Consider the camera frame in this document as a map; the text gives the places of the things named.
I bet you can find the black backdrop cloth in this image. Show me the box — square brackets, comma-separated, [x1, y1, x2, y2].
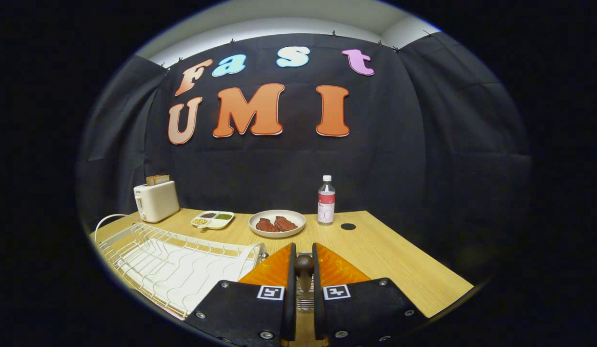
[76, 30, 532, 280]

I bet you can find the white plate with meat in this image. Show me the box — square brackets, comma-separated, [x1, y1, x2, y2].
[248, 209, 306, 239]

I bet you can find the white toaster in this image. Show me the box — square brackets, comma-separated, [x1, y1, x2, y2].
[133, 180, 180, 224]

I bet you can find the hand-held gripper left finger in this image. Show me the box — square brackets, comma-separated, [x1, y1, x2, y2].
[185, 242, 297, 347]

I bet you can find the clear bottle with red label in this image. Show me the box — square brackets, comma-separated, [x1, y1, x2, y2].
[318, 175, 336, 226]

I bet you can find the wooden-handled metal spoon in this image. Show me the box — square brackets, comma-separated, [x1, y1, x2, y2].
[294, 255, 315, 293]

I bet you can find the white divided dish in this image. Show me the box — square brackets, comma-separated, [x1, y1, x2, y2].
[190, 211, 235, 230]

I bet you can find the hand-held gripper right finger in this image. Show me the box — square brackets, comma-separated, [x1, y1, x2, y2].
[312, 242, 429, 347]

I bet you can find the white wire dish rack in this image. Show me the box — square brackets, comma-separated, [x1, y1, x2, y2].
[94, 214, 269, 320]

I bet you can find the metal wire basket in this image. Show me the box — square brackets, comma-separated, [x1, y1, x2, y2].
[296, 250, 314, 313]

